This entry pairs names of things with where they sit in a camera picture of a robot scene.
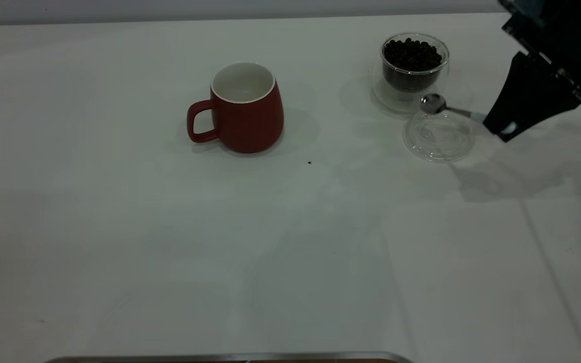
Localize clear glass lid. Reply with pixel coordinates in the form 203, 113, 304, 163
402, 108, 476, 163

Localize red ceramic mug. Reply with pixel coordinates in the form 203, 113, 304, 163
186, 62, 285, 154

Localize dark roasted coffee beans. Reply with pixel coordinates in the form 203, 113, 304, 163
383, 38, 444, 92

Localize clear double-wall glass cup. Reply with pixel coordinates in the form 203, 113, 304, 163
372, 33, 450, 115

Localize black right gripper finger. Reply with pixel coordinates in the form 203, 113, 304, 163
496, 76, 581, 143
482, 51, 557, 134

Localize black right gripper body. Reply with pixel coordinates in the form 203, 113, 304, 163
497, 0, 581, 114

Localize metal spoon with blue handle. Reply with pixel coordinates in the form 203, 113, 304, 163
420, 93, 519, 135

